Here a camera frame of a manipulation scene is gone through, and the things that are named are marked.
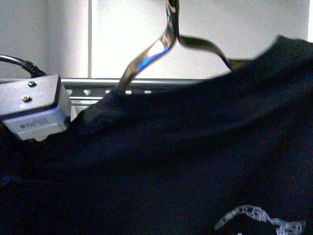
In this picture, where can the chrome metal clothes hanger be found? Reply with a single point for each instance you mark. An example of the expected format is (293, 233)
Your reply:
(165, 42)

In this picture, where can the black printed t-shirt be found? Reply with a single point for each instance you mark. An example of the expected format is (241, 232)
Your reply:
(231, 155)

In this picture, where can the grey perforated near rack rail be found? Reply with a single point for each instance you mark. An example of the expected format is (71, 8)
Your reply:
(87, 91)

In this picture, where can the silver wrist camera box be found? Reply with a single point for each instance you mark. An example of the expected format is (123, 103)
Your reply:
(33, 109)

